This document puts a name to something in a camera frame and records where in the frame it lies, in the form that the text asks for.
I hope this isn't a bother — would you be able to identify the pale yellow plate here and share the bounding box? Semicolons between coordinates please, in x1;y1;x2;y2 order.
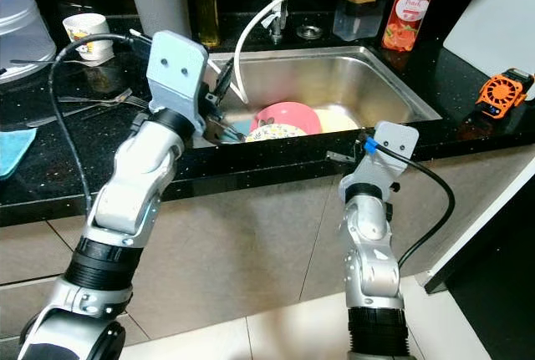
313;108;360;134

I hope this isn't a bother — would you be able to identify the floral patterned plate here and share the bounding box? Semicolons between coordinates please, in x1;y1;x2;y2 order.
247;124;302;142

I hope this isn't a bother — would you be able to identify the clear plastic container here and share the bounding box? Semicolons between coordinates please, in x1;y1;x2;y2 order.
0;0;55;84

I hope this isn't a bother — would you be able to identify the grey thermos flask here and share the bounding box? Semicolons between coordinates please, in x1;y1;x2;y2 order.
121;0;191;56

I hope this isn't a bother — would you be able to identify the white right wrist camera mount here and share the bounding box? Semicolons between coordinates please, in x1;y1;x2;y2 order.
343;120;420;202

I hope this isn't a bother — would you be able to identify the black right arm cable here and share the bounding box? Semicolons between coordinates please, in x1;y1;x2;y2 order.
372;145;456;269

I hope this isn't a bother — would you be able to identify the orange black handheld fan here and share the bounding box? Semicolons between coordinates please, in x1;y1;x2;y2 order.
476;70;535;120

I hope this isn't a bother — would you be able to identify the light blue cloth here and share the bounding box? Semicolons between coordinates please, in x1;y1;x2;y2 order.
0;126;37;180

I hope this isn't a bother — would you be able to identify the clear sponge holder dispenser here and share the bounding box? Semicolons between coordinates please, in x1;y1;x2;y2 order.
332;0;385;41

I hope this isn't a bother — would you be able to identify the teal blue plate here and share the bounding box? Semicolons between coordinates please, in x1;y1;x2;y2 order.
230;118;256;137

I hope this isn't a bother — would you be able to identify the white cartoon print mug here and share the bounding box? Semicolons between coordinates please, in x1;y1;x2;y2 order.
63;13;114;62

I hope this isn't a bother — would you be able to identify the round metal counter ring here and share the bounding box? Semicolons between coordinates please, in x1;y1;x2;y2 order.
297;24;324;40

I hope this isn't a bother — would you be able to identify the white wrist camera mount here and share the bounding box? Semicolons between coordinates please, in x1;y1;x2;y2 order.
343;120;420;202
146;30;210;123

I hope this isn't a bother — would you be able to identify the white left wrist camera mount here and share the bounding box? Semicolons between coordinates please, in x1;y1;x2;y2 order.
146;30;210;123

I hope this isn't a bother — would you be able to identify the glass oil bottle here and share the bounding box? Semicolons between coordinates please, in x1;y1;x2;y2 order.
188;0;218;48

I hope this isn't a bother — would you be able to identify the steel fork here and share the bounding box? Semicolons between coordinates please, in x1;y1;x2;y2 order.
63;89;135;106
42;94;151;124

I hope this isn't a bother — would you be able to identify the stainless steel sink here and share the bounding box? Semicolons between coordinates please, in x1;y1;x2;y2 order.
201;45;444;144

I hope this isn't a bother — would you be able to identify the white cutting board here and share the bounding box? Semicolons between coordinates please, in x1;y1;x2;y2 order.
441;0;535;77

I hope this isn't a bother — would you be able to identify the chrome faucet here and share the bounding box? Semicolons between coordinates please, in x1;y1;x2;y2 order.
266;0;293;43

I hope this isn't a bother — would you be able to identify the peach dish soap bottle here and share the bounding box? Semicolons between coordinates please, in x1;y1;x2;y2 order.
380;0;442;52

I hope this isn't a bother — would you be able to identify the pink plate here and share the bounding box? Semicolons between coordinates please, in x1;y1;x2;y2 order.
251;101;323;138

